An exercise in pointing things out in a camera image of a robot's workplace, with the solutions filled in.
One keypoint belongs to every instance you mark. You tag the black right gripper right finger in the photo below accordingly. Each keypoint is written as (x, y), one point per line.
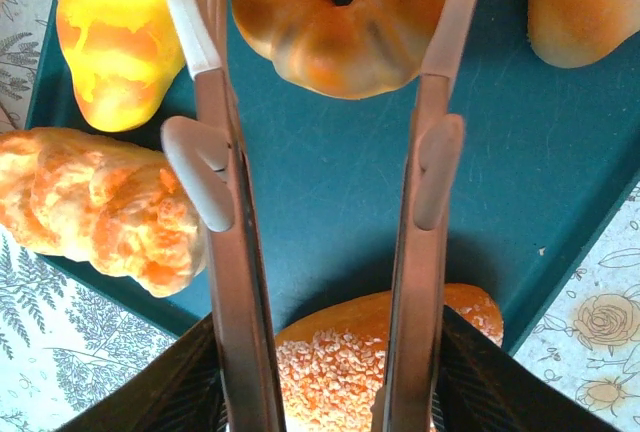
(490, 392)

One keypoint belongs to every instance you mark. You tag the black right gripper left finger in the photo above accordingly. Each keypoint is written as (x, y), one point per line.
(165, 392)

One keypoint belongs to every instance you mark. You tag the metal kitchen tongs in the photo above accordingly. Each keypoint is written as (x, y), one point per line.
(235, 252)

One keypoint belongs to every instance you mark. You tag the sesame-topped oval fake bread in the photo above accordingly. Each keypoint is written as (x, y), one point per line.
(335, 352)

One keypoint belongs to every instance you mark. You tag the floral tablecloth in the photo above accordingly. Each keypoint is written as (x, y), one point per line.
(75, 362)

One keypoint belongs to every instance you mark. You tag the teal rectangular tray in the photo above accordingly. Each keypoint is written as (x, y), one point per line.
(325, 177)

